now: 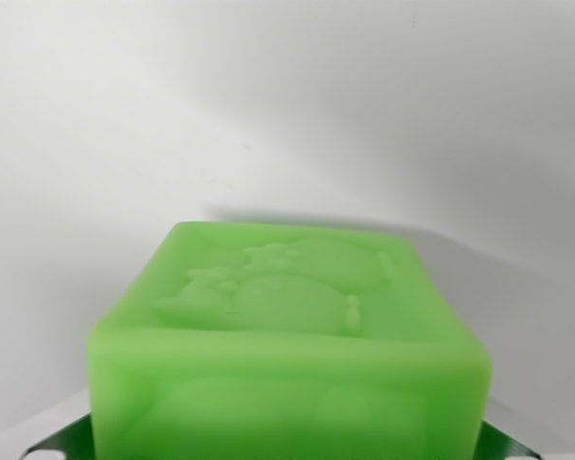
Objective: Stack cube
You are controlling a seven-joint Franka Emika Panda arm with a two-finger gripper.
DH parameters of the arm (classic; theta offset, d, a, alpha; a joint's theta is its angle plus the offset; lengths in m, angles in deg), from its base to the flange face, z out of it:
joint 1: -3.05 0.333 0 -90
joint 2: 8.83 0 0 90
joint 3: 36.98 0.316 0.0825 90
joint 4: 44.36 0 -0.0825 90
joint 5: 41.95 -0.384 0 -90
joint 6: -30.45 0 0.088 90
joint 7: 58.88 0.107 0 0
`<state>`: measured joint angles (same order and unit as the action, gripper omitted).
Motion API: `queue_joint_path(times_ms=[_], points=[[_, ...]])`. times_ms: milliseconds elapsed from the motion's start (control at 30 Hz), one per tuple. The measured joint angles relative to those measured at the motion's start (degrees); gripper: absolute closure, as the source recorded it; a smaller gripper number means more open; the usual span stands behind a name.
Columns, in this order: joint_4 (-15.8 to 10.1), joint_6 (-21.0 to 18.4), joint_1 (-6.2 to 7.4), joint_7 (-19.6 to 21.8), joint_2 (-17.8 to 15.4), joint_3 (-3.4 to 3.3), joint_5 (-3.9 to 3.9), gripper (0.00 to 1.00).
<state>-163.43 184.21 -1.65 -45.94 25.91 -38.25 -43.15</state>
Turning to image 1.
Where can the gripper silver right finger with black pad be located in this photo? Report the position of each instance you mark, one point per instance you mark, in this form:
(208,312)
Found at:
(532,431)

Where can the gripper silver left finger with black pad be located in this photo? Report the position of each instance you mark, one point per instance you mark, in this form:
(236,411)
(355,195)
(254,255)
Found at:
(57,438)

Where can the green embossed toy cube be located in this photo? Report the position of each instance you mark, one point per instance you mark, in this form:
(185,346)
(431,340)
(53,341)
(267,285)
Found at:
(287,345)

